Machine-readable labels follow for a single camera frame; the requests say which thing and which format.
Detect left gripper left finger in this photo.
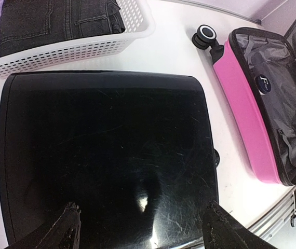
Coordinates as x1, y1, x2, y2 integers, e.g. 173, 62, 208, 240
8, 202, 82, 248

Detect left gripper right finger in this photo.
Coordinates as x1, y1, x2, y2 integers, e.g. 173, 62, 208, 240
202, 201, 274, 249

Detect pink and black case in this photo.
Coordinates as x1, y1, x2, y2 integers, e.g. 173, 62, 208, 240
0, 71, 218, 248

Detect pink hard-shell suitcase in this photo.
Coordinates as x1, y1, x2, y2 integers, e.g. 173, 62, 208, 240
192, 19, 296, 186

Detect black jeans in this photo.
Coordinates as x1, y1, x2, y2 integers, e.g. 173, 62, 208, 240
0, 0, 126, 57

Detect white plastic mesh basket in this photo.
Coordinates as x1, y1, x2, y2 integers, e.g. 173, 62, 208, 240
0, 1, 155, 79

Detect navy round powder compact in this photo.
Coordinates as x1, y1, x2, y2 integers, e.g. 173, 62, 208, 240
255, 74, 272, 95

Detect curved aluminium rail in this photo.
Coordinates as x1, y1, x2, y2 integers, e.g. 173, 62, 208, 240
248, 191, 295, 241

